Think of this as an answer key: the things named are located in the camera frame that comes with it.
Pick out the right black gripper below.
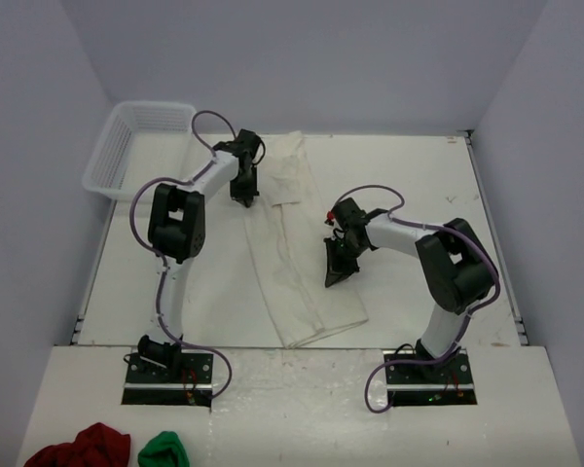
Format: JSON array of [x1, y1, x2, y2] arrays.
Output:
[[325, 237, 368, 289]]

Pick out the white t shirt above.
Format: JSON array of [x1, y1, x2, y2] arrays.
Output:
[[244, 131, 368, 348]]

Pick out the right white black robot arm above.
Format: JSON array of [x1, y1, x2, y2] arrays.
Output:
[[324, 198, 500, 382]]

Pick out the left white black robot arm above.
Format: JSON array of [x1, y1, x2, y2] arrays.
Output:
[[137, 129, 265, 382]]

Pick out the white plastic basket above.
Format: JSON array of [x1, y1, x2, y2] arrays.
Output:
[[82, 100, 196, 201]]

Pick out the green t shirt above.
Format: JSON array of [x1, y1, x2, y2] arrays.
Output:
[[137, 431, 191, 467]]

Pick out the red t shirt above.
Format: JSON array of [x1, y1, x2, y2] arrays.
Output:
[[24, 422, 131, 466]]

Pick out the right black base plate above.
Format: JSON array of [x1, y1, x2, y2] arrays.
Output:
[[384, 349, 477, 408]]

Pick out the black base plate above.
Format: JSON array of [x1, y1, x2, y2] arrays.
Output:
[[384, 349, 477, 408], [121, 352, 213, 409]]

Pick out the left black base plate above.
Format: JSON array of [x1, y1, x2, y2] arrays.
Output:
[[121, 352, 213, 409]]

